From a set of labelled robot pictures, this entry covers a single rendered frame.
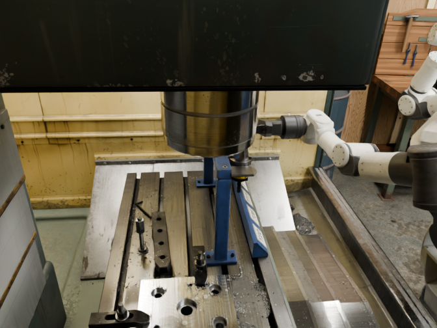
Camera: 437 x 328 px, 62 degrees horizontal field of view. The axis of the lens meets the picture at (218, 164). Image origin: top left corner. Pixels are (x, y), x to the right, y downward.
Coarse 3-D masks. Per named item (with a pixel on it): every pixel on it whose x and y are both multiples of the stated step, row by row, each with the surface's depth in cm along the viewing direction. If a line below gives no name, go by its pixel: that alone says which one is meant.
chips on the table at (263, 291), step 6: (258, 282) 106; (258, 288) 104; (264, 288) 105; (234, 294) 102; (264, 294) 103; (234, 300) 100; (258, 300) 100; (264, 300) 101; (240, 306) 98; (270, 306) 100; (240, 312) 97; (246, 312) 97; (270, 312) 98; (240, 324) 94; (246, 324) 94
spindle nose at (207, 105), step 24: (168, 96) 54; (192, 96) 52; (216, 96) 52; (240, 96) 53; (168, 120) 56; (192, 120) 54; (216, 120) 53; (240, 120) 55; (168, 144) 59; (192, 144) 55; (216, 144) 55; (240, 144) 57
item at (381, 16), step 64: (0, 0) 39; (64, 0) 40; (128, 0) 40; (192, 0) 41; (256, 0) 42; (320, 0) 43; (384, 0) 44; (0, 64) 42; (64, 64) 43; (128, 64) 44; (192, 64) 45; (256, 64) 45; (320, 64) 46
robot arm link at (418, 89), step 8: (424, 64) 127; (424, 72) 127; (432, 72) 126; (416, 80) 131; (424, 80) 129; (432, 80) 128; (408, 88) 136; (416, 88) 132; (424, 88) 131; (400, 96) 137; (416, 96) 133; (424, 96) 133
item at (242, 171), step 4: (232, 168) 100; (236, 168) 101; (240, 168) 101; (244, 168) 101; (248, 168) 101; (252, 168) 101; (232, 172) 98; (236, 172) 98; (240, 172) 98; (244, 172) 98; (248, 172) 98; (252, 172) 99; (256, 172) 100; (232, 176) 97; (236, 176) 97; (240, 176) 98; (244, 176) 98
